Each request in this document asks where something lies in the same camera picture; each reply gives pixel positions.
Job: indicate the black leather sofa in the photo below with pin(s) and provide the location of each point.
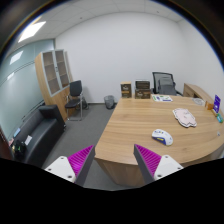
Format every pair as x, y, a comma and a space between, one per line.
45, 126

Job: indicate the dark stacked cardboard boxes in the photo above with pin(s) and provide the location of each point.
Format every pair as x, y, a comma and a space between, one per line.
142, 89

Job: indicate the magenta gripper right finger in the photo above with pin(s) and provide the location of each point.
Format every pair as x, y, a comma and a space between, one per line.
153, 166

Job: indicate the black visitor chair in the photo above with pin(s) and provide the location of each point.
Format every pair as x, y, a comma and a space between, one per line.
75, 97

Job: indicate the small brown cardboard box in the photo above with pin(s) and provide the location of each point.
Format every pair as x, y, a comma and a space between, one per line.
126, 90

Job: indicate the wooden glass-door cabinet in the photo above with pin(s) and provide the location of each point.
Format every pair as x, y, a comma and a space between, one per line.
53, 78

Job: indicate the grey mesh office chair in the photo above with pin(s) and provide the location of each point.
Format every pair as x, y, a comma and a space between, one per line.
164, 84

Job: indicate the purple card stand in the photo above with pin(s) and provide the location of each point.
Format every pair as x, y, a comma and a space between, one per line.
217, 102

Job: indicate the grey waste bin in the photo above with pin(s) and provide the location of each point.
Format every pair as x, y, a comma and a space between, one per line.
109, 102

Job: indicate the wooden side cabinet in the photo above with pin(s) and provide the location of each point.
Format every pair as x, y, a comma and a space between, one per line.
195, 91

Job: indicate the wooden office desk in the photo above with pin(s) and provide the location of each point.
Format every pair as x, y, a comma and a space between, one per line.
178, 127

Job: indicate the white green paper sheet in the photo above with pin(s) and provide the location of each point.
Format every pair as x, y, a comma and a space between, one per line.
162, 98

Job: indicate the ceiling light panel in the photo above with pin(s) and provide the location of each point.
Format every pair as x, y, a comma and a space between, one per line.
31, 30

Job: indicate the round clear dish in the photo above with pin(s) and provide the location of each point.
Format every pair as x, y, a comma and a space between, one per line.
199, 101

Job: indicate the teal small box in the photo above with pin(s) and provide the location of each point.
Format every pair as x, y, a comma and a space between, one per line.
219, 118

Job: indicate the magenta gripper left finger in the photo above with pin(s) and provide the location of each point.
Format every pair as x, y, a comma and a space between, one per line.
75, 167

